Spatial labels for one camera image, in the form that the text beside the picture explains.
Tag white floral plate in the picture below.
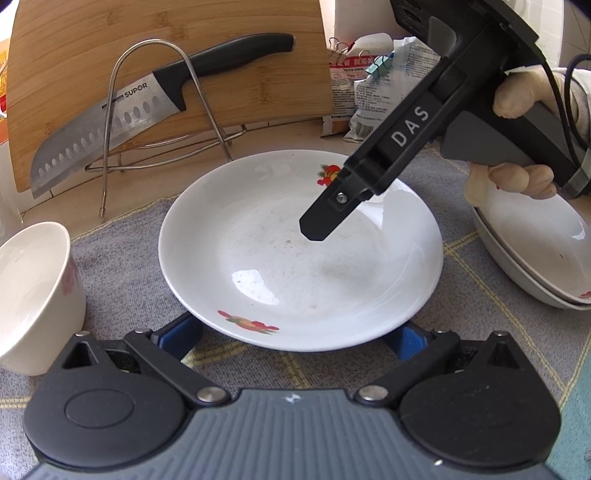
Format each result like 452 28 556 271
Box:
158 150 444 352

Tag white floral bowl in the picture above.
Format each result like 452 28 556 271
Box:
1 222 86 376

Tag stacked white plates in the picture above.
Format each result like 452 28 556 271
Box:
472 187 590 311

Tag gloved right hand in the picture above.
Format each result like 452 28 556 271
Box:
464 66 591 209

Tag white food packet with clip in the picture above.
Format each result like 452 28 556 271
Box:
345 37 440 143

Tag red white food packet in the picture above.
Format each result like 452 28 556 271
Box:
321 37 374 137

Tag bamboo cutting board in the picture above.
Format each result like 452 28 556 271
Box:
7 0 332 192

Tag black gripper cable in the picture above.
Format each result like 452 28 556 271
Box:
537 54 591 186

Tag metal wire rack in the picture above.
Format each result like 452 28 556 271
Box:
84 38 249 219

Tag black handled santoku knife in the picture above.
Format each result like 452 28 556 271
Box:
30 33 294 198

